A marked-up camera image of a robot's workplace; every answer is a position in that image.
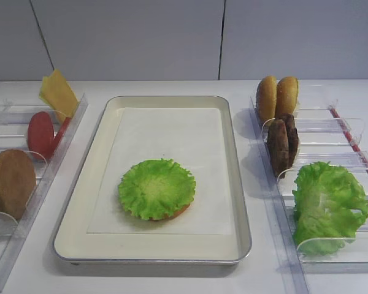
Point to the sesame bun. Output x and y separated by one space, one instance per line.
266 98
287 94

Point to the rear yellow cheese slice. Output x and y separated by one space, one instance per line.
45 93

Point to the yellow cheese slice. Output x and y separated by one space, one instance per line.
63 98
45 93

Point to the brown meat patty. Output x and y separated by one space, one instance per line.
277 144
293 139

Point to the front yellow cheese slice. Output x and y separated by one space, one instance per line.
63 98

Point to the front brown meat patty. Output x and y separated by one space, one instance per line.
277 144

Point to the left red tomato slice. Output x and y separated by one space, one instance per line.
40 136

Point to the red tomato slice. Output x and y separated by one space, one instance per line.
40 136
60 134

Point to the cream metal tray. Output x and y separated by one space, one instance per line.
75 244

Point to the rear brown meat patty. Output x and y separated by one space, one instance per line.
293 139

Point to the right clear acrylic rack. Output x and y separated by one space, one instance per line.
323 136

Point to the toasted bread slice on tray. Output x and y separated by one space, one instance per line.
162 213

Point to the brown bread slice in rack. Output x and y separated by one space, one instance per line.
17 181

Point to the green lettuce leaf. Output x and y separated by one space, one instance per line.
153 183
330 205

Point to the green lettuce leaf in rack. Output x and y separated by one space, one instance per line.
330 205

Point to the right red tomato slice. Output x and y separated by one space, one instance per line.
60 134

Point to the left sesame bun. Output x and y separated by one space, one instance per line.
266 98

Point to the right sesame bun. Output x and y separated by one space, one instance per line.
287 94

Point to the white paper liner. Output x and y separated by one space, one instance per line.
193 137

